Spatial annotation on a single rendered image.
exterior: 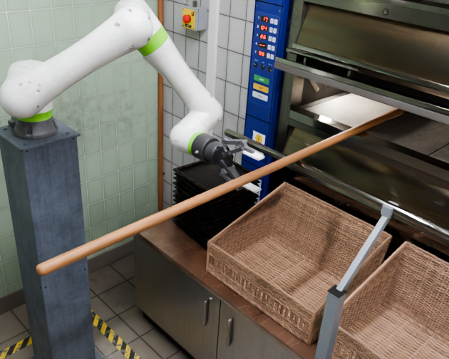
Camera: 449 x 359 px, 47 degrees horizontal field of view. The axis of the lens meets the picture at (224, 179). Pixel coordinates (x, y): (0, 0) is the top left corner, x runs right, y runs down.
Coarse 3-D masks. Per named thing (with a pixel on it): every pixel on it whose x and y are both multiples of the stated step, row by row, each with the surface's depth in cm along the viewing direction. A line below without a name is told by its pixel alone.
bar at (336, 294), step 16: (256, 144) 190; (320, 176) 172; (352, 192) 164; (368, 192) 162; (384, 208) 156; (400, 208) 154; (384, 224) 157; (416, 224) 151; (432, 224) 148; (368, 240) 156; (448, 240) 145; (352, 272) 154; (336, 288) 154; (336, 304) 152; (336, 320) 157; (320, 336) 162; (320, 352) 164
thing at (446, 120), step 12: (288, 72) 197; (300, 72) 193; (336, 72) 204; (324, 84) 187; (336, 84) 183; (372, 84) 191; (372, 96) 174; (384, 96) 171; (408, 96) 180; (408, 108) 166; (420, 108) 163; (444, 120) 159
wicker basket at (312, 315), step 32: (288, 192) 232; (256, 224) 229; (288, 224) 232; (320, 224) 221; (352, 224) 211; (224, 256) 204; (256, 256) 226; (288, 256) 227; (256, 288) 196; (288, 288) 208; (320, 288) 209; (352, 288) 192; (288, 320) 187; (320, 320) 182
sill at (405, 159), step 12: (300, 108) 224; (300, 120) 219; (312, 120) 215; (324, 120) 213; (336, 132) 208; (360, 132) 204; (360, 144) 201; (372, 144) 197; (384, 144) 195; (396, 144) 196; (396, 156) 191; (408, 156) 188; (420, 156) 187; (420, 168) 185; (432, 168) 182; (444, 168) 179
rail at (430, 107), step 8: (288, 64) 197; (296, 64) 194; (312, 72) 190; (320, 72) 187; (328, 72) 186; (336, 80) 183; (344, 80) 181; (352, 80) 179; (368, 88) 175; (376, 88) 173; (392, 96) 169; (400, 96) 168; (416, 104) 164; (424, 104) 162; (432, 104) 161; (440, 112) 159; (448, 112) 157
